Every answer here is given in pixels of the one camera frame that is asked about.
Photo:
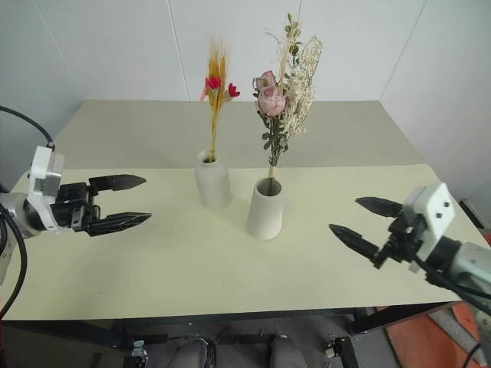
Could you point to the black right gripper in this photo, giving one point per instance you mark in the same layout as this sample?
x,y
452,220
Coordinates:
x,y
404,237

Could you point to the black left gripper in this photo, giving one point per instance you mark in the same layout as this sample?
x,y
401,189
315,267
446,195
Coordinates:
x,y
73,207

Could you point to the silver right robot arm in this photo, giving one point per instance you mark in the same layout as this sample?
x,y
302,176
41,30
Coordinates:
x,y
468,262

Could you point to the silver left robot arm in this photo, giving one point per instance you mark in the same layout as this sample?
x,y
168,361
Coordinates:
x,y
15,214

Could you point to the orange wheat red flower bouquet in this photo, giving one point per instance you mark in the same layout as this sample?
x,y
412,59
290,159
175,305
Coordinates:
x,y
217,96

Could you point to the pink rose dried flower bouquet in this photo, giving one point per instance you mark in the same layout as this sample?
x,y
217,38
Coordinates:
x,y
285,103

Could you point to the white bottle-shaped vase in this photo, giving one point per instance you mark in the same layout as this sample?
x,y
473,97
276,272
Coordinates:
x,y
213,184

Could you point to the white tapered cone vase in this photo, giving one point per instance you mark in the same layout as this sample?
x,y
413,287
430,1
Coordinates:
x,y
265,214

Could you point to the black flat object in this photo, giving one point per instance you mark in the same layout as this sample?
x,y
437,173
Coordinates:
x,y
472,212

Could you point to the grey rounded shape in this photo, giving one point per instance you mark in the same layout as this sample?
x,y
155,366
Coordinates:
x,y
287,352

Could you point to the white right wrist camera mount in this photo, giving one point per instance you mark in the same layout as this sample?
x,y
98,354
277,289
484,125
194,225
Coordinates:
x,y
437,209

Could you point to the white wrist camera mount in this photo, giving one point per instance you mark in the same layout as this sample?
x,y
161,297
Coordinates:
x,y
437,209
43,168

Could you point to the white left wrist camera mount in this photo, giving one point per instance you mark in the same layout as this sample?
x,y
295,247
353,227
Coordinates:
x,y
43,168

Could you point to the black table frame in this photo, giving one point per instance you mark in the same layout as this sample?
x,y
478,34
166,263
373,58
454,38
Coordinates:
x,y
383,318

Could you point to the black caster bracket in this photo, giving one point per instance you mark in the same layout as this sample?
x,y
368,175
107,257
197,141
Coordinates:
x,y
343,352
137,352

